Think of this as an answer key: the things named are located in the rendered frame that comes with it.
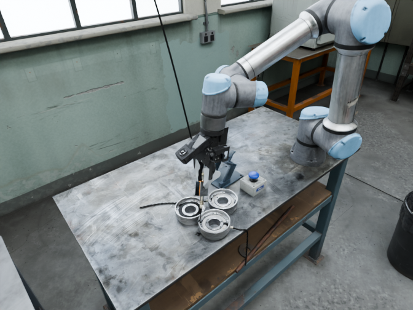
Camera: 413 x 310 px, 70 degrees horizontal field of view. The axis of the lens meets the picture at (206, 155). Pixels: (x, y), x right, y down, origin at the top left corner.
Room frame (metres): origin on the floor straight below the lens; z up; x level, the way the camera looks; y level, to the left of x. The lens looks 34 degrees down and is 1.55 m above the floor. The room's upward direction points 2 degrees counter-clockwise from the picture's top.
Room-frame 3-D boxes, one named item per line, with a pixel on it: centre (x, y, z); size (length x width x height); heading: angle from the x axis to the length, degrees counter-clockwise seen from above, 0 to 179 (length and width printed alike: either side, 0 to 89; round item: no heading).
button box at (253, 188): (0.87, -0.18, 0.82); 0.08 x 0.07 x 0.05; 128
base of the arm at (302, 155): (1.06, -0.45, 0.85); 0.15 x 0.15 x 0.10
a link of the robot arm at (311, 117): (1.06, -0.45, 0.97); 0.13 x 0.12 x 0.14; 19
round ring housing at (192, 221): (0.73, 0.06, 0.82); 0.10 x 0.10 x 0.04
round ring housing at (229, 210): (0.77, -0.05, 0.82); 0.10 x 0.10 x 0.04
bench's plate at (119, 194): (0.99, -0.06, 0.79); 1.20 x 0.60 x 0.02; 128
